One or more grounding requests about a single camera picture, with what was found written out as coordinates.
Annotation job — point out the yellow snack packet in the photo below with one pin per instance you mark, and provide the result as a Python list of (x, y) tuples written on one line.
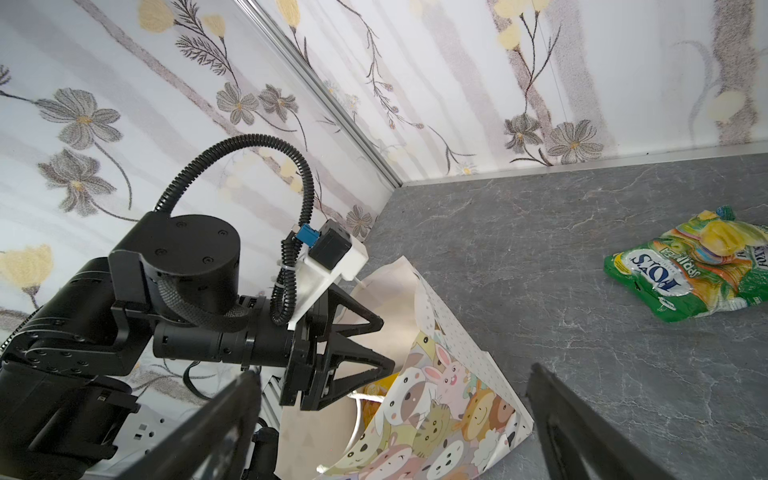
[(380, 387)]

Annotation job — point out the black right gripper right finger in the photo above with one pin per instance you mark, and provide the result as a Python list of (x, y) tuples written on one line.
[(576, 441)]

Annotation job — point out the white cartoon paper gift bag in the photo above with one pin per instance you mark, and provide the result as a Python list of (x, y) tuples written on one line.
[(450, 414)]

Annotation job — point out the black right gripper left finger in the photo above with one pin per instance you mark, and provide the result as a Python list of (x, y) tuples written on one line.
[(215, 443)]

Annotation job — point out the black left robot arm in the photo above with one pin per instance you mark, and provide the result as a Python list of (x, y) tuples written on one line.
[(172, 285)]

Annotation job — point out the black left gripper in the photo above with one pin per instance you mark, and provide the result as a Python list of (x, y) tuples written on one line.
[(316, 380)]

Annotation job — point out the green Fox's candy bag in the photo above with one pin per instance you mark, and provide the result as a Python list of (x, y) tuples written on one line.
[(711, 263)]

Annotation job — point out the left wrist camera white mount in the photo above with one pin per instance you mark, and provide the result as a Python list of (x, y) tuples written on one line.
[(327, 255)]

